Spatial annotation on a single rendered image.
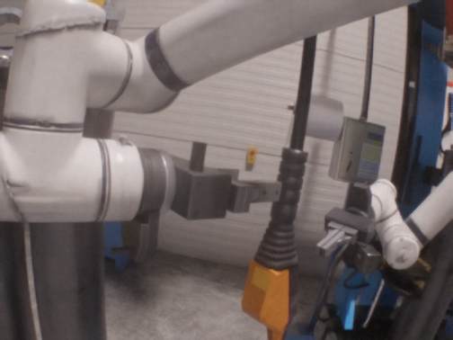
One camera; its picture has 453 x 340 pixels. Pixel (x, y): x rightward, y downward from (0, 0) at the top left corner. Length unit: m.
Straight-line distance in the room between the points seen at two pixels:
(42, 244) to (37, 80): 0.54
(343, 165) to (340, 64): 1.52
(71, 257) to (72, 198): 0.48
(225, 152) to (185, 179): 2.73
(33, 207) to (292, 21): 0.30
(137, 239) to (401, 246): 0.58
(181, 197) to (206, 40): 0.16
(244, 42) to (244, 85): 2.74
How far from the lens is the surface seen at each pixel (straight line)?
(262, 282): 0.54
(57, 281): 0.79
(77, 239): 0.74
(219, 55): 0.33
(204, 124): 3.07
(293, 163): 0.49
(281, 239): 0.52
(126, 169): 0.30
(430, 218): 0.77
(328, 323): 1.54
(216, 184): 0.33
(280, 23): 0.32
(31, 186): 0.28
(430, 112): 1.71
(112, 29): 0.73
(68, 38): 0.28
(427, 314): 1.40
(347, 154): 1.93
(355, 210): 0.78
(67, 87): 0.28
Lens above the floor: 1.38
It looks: 8 degrees down
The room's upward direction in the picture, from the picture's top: 9 degrees clockwise
